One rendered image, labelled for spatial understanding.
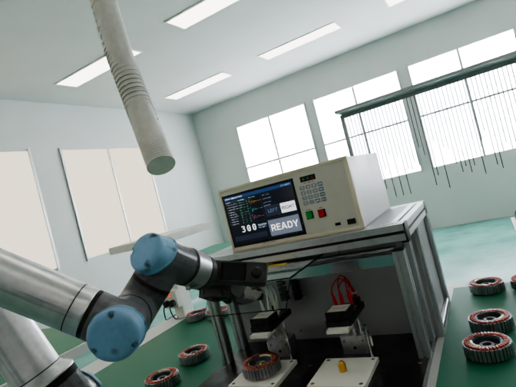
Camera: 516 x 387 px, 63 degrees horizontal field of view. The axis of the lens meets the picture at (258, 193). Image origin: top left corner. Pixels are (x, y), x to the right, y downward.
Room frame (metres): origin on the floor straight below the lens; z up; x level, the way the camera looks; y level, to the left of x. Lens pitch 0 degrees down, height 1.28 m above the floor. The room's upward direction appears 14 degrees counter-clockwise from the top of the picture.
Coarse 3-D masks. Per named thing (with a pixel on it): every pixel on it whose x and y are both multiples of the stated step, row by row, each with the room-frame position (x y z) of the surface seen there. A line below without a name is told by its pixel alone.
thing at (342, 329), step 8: (344, 304) 1.16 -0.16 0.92; (352, 304) 1.15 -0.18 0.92; (360, 304) 1.20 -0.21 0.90; (328, 312) 1.13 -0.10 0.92; (336, 312) 1.12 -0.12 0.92; (344, 312) 1.10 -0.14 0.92; (352, 312) 1.14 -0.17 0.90; (360, 312) 1.18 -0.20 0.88; (328, 320) 1.13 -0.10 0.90; (336, 320) 1.12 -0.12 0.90; (344, 320) 1.11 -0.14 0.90; (352, 320) 1.12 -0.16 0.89; (360, 320) 1.19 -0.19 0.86; (336, 328) 1.11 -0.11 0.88; (344, 328) 1.10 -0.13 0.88; (352, 328) 1.20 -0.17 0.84; (360, 328) 1.19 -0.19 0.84
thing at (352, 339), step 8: (368, 328) 1.21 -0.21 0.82; (344, 336) 1.19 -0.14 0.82; (352, 336) 1.18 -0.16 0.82; (360, 336) 1.17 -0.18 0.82; (344, 344) 1.20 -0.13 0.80; (352, 344) 1.18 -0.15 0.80; (360, 344) 1.17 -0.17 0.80; (344, 352) 1.20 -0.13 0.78; (352, 352) 1.19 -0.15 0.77; (360, 352) 1.18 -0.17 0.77; (368, 352) 1.16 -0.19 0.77
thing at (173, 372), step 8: (168, 368) 1.41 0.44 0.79; (176, 368) 1.40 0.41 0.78; (152, 376) 1.37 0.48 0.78; (160, 376) 1.37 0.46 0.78; (168, 376) 1.33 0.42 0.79; (176, 376) 1.34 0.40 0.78; (144, 384) 1.34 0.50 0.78; (152, 384) 1.31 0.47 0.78; (160, 384) 1.31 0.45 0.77; (168, 384) 1.32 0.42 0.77; (176, 384) 1.34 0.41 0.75
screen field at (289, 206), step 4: (292, 200) 1.23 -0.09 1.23; (276, 204) 1.25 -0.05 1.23; (280, 204) 1.25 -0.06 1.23; (284, 204) 1.24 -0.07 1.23; (288, 204) 1.23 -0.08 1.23; (292, 204) 1.23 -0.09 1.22; (268, 208) 1.27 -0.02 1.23; (272, 208) 1.26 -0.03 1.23; (276, 208) 1.25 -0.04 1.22; (280, 208) 1.25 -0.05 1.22; (284, 208) 1.24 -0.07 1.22; (288, 208) 1.24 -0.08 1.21; (292, 208) 1.23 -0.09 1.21; (268, 212) 1.27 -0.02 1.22; (272, 212) 1.26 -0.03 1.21; (276, 212) 1.25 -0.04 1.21; (280, 212) 1.25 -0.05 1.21; (284, 212) 1.24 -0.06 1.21; (268, 216) 1.27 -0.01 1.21
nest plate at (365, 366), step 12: (336, 360) 1.15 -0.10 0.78; (348, 360) 1.13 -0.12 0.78; (360, 360) 1.11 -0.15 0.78; (372, 360) 1.09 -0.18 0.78; (324, 372) 1.09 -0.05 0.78; (336, 372) 1.08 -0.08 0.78; (348, 372) 1.06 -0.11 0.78; (360, 372) 1.04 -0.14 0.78; (372, 372) 1.04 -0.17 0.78; (312, 384) 1.05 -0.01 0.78; (324, 384) 1.03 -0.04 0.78; (336, 384) 1.02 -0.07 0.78; (348, 384) 1.00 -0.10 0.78; (360, 384) 0.99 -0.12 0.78
